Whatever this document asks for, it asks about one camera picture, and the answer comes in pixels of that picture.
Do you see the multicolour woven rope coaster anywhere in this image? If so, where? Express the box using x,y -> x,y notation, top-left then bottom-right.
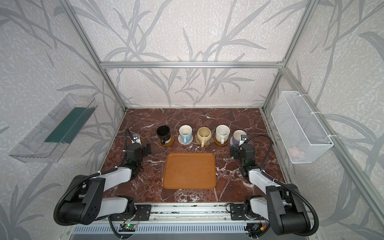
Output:
178,135 -> 194,145

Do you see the brown round wooden coaster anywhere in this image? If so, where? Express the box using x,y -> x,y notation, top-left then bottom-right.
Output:
213,138 -> 230,147

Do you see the brown rectangular serving tray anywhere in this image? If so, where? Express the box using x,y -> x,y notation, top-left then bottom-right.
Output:
163,153 -> 217,190

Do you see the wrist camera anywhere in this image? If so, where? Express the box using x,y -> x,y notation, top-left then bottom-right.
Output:
131,134 -> 142,145
239,135 -> 248,145

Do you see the clear plastic wall shelf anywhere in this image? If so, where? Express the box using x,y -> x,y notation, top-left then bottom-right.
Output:
9,94 -> 98,163

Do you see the pink object in basket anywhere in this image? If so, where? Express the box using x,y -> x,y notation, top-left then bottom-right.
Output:
288,147 -> 304,159

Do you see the right black corrugated cable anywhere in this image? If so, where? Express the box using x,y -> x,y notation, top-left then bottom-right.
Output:
245,134 -> 320,239

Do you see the grey round woven coaster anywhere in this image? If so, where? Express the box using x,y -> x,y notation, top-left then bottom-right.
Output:
230,136 -> 240,148

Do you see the right circuit board with wires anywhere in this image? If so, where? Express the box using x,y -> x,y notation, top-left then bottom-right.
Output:
245,223 -> 270,233

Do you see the black corrugated cable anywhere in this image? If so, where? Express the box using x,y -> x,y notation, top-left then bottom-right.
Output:
53,128 -> 136,240
245,134 -> 320,239

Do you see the left green circuit board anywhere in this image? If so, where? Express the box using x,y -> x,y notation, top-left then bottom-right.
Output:
119,224 -> 138,233

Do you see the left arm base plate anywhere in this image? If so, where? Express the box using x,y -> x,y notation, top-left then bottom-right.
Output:
111,204 -> 152,222

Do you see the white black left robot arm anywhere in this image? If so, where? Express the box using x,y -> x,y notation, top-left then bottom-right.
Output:
53,143 -> 152,226

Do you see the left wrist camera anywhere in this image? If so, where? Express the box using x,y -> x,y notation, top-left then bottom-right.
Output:
131,134 -> 142,145

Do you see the left black corrugated cable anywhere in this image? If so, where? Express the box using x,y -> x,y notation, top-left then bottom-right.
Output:
53,128 -> 136,240

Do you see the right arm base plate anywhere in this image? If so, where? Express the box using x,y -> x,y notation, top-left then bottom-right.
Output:
229,200 -> 269,221

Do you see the white wire mesh basket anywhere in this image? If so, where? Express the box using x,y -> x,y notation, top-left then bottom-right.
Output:
271,91 -> 334,164

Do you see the white and purple mug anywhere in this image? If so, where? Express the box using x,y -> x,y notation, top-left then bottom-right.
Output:
233,130 -> 246,141

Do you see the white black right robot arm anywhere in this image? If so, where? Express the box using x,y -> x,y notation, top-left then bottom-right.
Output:
230,143 -> 319,237

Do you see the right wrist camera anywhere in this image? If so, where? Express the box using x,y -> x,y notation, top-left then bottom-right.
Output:
239,135 -> 248,145

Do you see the black mug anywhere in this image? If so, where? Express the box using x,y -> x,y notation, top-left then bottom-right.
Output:
157,126 -> 171,145

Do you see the aluminium cage frame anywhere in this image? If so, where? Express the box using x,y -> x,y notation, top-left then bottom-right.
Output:
56,0 -> 384,240

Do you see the beige yellow mug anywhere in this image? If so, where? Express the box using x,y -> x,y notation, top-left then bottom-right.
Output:
197,127 -> 212,145

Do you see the white and blue mug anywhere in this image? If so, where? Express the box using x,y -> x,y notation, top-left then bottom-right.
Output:
179,125 -> 193,143

